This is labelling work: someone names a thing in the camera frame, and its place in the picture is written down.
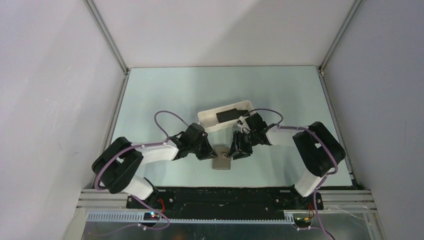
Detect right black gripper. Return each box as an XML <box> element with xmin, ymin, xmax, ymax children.
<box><xmin>226</xmin><ymin>130</ymin><xmax>259</xmax><ymax>160</ymax></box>

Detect silver metal card holder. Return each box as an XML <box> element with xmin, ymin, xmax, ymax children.
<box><xmin>212</xmin><ymin>145</ymin><xmax>232</xmax><ymax>170</ymax></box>

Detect black credit card stack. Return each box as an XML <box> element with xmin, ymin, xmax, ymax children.
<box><xmin>216</xmin><ymin>108</ymin><xmax>249</xmax><ymax>123</ymax></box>

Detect white plastic tray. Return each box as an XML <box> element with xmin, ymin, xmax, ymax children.
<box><xmin>197</xmin><ymin>100</ymin><xmax>254</xmax><ymax>134</ymax></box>

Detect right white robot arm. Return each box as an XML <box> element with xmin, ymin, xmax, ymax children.
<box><xmin>228</xmin><ymin>111</ymin><xmax>346</xmax><ymax>209</ymax></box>

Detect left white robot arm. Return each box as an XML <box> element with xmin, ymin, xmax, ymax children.
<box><xmin>91</xmin><ymin>123</ymin><xmax>218</xmax><ymax>208</ymax></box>

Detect left small circuit board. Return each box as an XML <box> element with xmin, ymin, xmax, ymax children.
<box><xmin>143</xmin><ymin>212</ymin><xmax>161</xmax><ymax>221</ymax></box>

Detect small circuit board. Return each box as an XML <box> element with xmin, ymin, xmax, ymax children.
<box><xmin>294</xmin><ymin>217</ymin><xmax>313</xmax><ymax>225</ymax></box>
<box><xmin>143</xmin><ymin>212</ymin><xmax>161</xmax><ymax>221</ymax></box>

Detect right small circuit board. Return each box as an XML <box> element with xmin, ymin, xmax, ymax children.
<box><xmin>294</xmin><ymin>217</ymin><xmax>313</xmax><ymax>225</ymax></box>

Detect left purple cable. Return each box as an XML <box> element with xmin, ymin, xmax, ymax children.
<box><xmin>94</xmin><ymin>110</ymin><xmax>190</xmax><ymax>231</ymax></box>

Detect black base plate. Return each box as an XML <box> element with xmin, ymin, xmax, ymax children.
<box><xmin>146</xmin><ymin>187</ymin><xmax>324</xmax><ymax>220</ymax></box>

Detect white slotted cable duct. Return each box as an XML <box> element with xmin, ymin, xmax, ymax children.
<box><xmin>86</xmin><ymin>211</ymin><xmax>295</xmax><ymax>225</ymax></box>

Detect left aluminium frame post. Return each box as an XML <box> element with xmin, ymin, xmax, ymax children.
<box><xmin>83</xmin><ymin>0</ymin><xmax>129</xmax><ymax>75</ymax></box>

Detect aluminium frame post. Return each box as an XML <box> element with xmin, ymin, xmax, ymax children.
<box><xmin>83</xmin><ymin>0</ymin><xmax>129</xmax><ymax>75</ymax></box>
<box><xmin>318</xmin><ymin>0</ymin><xmax>363</xmax><ymax>76</ymax></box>

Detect right aluminium frame post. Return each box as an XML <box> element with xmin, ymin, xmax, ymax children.
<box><xmin>318</xmin><ymin>0</ymin><xmax>363</xmax><ymax>76</ymax></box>

